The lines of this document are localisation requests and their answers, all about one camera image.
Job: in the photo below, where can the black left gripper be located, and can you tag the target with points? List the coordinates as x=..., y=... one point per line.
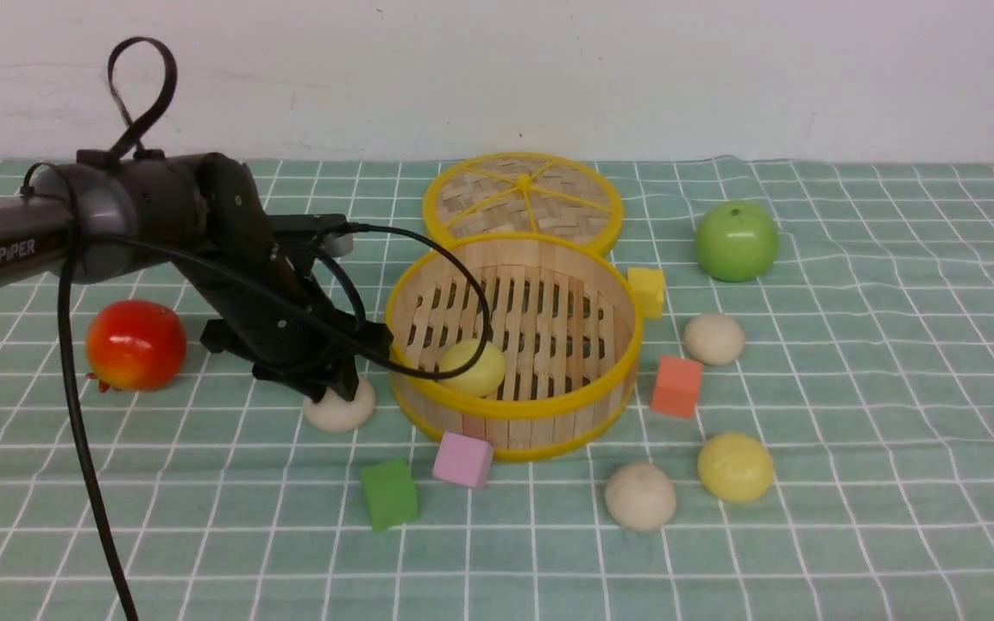
x=271, y=311

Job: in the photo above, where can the white bun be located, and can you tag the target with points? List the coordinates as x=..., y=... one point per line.
x=334, y=414
x=640, y=496
x=714, y=339

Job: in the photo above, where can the yellow bun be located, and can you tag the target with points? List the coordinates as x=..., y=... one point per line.
x=481, y=379
x=735, y=468

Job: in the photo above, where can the white bun front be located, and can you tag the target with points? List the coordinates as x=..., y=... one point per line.
x=640, y=496

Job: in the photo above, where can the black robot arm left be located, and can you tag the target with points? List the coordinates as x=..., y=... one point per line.
x=202, y=213

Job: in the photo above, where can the bamboo steamer tray yellow rim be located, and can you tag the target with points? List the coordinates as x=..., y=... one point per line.
x=565, y=323

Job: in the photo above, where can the woven bamboo steamer lid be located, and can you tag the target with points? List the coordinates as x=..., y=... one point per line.
x=524, y=192

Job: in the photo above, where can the green cube block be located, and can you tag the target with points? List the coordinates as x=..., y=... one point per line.
x=390, y=493

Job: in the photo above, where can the pink cube block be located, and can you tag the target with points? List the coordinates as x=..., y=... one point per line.
x=463, y=460

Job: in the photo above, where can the red pomegranate toy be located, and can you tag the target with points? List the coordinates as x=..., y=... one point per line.
x=135, y=345

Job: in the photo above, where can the yellow cube block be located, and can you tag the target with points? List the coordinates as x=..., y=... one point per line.
x=648, y=290

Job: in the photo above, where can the orange cube block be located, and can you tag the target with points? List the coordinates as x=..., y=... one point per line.
x=677, y=388

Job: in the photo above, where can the green apple toy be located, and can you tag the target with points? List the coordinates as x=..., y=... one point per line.
x=736, y=241

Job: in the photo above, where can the green checkered tablecloth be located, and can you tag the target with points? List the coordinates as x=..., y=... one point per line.
x=868, y=373

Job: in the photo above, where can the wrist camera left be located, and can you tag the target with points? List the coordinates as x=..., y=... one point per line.
x=330, y=233

